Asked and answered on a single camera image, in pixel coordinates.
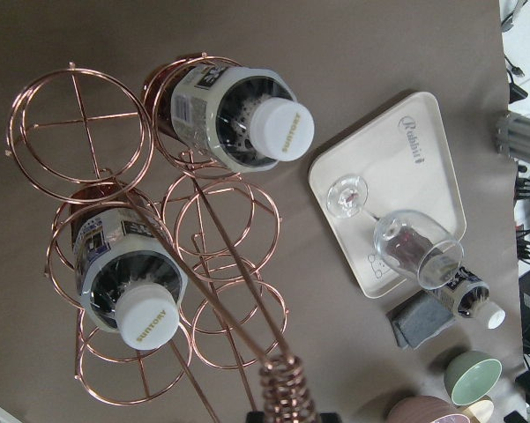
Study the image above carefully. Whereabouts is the copper wire bottle basket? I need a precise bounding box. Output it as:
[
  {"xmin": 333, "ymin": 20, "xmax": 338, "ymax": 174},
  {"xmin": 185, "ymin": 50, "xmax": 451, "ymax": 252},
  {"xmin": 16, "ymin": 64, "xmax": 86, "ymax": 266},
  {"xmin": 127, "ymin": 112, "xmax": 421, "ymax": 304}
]
[{"xmin": 6, "ymin": 53, "xmax": 321, "ymax": 422}]

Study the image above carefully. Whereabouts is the tea bottle top slot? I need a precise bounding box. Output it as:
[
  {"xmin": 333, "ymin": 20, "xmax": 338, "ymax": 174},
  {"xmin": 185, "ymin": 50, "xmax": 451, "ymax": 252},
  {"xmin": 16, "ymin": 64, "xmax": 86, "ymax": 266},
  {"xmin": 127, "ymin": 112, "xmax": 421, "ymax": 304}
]
[{"xmin": 423, "ymin": 266, "xmax": 505, "ymax": 330}]

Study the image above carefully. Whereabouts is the tea bottle lower left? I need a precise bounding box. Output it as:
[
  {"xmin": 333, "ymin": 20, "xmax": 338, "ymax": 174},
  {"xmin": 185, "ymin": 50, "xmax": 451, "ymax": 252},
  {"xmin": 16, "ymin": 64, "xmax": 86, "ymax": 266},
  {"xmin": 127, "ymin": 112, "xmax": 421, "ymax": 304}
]
[{"xmin": 142, "ymin": 63, "xmax": 315, "ymax": 173}]

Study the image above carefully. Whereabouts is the tea bottle lower right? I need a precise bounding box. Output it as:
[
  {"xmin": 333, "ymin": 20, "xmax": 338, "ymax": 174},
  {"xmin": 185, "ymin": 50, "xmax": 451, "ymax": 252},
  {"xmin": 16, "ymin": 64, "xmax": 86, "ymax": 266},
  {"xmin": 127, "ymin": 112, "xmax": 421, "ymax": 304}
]
[{"xmin": 71, "ymin": 184, "xmax": 188, "ymax": 351}]

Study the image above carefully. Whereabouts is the cream rabbit tray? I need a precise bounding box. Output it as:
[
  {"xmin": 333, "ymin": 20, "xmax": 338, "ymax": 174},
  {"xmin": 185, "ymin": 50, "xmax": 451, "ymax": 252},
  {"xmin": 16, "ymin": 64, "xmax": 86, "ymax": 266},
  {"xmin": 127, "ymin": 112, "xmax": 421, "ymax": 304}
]
[{"xmin": 308, "ymin": 92, "xmax": 467, "ymax": 299}]

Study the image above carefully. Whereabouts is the clear wine glass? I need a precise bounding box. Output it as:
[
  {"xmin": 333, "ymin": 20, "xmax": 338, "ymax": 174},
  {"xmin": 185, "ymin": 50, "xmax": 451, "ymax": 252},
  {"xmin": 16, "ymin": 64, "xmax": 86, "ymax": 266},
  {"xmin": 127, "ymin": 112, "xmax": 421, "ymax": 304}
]
[{"xmin": 325, "ymin": 174, "xmax": 464, "ymax": 291}]

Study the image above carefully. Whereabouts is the grey folded cloth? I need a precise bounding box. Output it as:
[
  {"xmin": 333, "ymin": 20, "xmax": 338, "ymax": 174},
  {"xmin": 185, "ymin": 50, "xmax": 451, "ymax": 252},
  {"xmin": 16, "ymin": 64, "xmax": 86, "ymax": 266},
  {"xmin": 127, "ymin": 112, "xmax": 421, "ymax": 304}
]
[{"xmin": 386, "ymin": 291, "xmax": 456, "ymax": 350}]

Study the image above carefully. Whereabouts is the pink bowl of ice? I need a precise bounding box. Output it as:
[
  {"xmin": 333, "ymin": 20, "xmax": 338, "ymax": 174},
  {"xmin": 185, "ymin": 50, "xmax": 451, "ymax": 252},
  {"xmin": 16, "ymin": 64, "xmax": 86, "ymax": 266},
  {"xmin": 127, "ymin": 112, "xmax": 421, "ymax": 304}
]
[{"xmin": 386, "ymin": 396, "xmax": 469, "ymax": 423}]

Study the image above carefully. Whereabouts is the mint green bowl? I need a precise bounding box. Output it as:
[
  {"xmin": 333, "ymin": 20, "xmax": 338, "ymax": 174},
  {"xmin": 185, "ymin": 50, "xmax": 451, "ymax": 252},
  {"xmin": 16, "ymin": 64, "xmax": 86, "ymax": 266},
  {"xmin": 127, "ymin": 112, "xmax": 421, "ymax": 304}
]
[{"xmin": 444, "ymin": 350, "xmax": 503, "ymax": 405}]

